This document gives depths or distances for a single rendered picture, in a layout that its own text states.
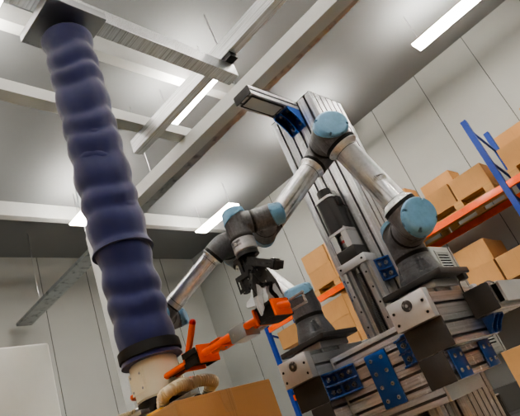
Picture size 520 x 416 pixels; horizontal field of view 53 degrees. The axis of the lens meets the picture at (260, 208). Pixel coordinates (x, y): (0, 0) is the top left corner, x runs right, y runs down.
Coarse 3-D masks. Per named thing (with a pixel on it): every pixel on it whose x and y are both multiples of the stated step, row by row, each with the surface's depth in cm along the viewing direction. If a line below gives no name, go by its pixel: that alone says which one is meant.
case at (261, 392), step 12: (252, 384) 169; (264, 384) 173; (204, 396) 154; (216, 396) 157; (228, 396) 160; (240, 396) 163; (252, 396) 166; (264, 396) 170; (168, 408) 148; (180, 408) 147; (192, 408) 149; (204, 408) 152; (216, 408) 155; (228, 408) 158; (240, 408) 161; (252, 408) 164; (264, 408) 167; (276, 408) 170
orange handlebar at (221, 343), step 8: (280, 304) 147; (288, 304) 148; (248, 320) 154; (248, 328) 154; (256, 328) 157; (224, 336) 160; (216, 344) 161; (224, 344) 165; (232, 344) 164; (208, 352) 164; (216, 352) 168; (176, 368) 173; (184, 368) 172; (168, 376) 176; (176, 376) 180; (192, 376) 199
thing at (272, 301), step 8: (264, 304) 149; (272, 304) 146; (256, 312) 151; (264, 312) 149; (272, 312) 147; (280, 312) 146; (288, 312) 149; (256, 320) 150; (264, 320) 148; (272, 320) 150; (280, 320) 153
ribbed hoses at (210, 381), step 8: (200, 376) 173; (208, 376) 175; (216, 376) 177; (168, 384) 165; (176, 384) 165; (184, 384) 166; (192, 384) 170; (200, 384) 172; (208, 384) 175; (216, 384) 177; (160, 392) 164; (168, 392) 163; (176, 392) 164; (208, 392) 178; (160, 400) 164; (168, 400) 165
